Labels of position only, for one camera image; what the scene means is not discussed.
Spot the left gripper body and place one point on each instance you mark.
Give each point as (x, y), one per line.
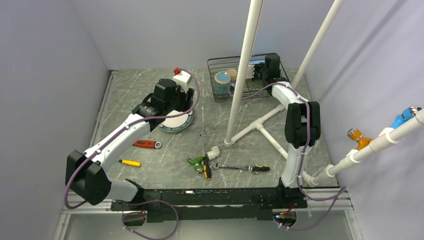
(182, 101)

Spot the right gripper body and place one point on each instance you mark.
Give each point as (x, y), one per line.
(260, 74)

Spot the green rimmed white plate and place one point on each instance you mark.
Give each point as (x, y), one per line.
(177, 124)

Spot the white ceramic bowl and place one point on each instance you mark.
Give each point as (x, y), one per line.
(232, 73)

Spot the blue butterfly mug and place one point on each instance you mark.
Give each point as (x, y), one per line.
(221, 82)

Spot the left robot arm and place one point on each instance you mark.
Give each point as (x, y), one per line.
(86, 172)

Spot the white pvc elbow fitting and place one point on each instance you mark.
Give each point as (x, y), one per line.
(213, 153)

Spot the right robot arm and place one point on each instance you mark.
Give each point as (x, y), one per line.
(302, 124)

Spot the green pipe fitting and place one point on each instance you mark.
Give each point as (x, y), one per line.
(197, 164)

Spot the small yellow screwdriver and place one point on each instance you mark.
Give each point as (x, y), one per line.
(130, 163)

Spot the steel ratchet wrench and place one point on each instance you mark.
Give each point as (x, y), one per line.
(253, 168)

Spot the black yellow screwdriver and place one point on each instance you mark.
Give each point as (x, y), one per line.
(205, 160)

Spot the orange valve knob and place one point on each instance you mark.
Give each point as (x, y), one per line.
(356, 135)

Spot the blue valve knob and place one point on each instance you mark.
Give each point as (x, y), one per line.
(406, 115)

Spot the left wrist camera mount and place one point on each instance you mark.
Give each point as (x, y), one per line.
(182, 79)

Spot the red handled adjustable wrench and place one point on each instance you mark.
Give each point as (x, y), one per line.
(147, 144)

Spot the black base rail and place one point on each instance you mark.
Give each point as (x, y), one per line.
(214, 203)

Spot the white pvc pipe frame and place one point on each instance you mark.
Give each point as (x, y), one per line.
(387, 138)

